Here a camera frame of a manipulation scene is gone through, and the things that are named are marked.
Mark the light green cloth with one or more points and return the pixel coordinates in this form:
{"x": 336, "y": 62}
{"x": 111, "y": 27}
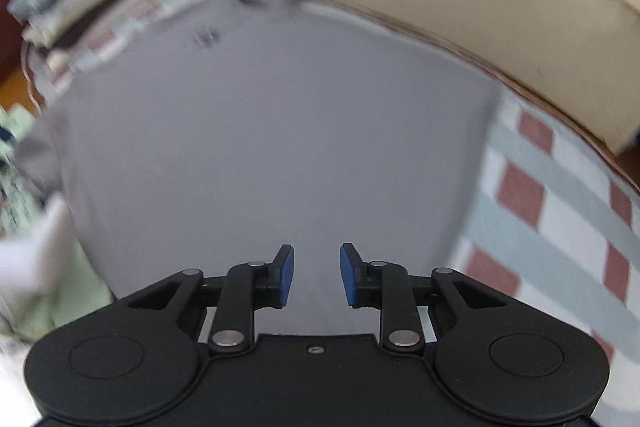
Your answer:
{"x": 75, "y": 287}

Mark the folded dark brown garment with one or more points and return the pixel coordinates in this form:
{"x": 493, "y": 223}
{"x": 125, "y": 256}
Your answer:
{"x": 100, "y": 14}

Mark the white cloth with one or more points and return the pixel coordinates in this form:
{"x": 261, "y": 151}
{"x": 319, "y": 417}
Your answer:
{"x": 30, "y": 252}

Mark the checkered rug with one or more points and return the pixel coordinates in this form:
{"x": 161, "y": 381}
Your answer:
{"x": 550, "y": 217}

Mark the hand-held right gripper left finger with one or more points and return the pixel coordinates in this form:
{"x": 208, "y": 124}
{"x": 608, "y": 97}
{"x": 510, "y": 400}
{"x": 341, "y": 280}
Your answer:
{"x": 285, "y": 274}

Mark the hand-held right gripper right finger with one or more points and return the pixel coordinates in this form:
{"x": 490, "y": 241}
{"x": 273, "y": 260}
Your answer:
{"x": 348, "y": 274}

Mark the grey shirt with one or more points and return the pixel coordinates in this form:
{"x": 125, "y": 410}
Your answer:
{"x": 275, "y": 132}

